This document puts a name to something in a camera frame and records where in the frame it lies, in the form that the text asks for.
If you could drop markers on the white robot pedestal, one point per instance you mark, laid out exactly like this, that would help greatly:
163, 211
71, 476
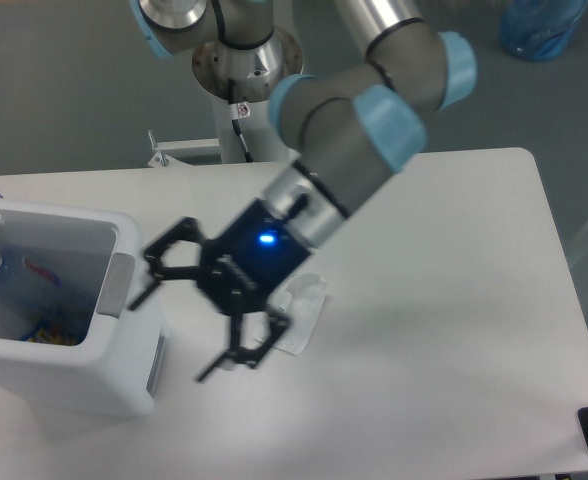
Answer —
244, 125

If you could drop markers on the clear plastic water bottle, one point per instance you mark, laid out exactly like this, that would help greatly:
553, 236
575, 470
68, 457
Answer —
29, 288

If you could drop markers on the blue yellow snack packet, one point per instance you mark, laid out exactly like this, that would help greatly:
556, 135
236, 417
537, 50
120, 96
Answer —
58, 331

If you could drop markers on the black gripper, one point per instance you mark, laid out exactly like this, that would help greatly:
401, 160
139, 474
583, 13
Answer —
254, 265

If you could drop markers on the white plastic trash can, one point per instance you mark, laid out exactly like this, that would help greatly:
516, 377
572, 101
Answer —
113, 371

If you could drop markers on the clear plastic wrapper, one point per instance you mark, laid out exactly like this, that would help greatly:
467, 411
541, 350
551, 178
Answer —
291, 315

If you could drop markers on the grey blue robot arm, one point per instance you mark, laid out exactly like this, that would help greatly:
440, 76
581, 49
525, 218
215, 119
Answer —
352, 132

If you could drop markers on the large blue water jug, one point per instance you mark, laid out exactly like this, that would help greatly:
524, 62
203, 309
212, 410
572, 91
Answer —
539, 30

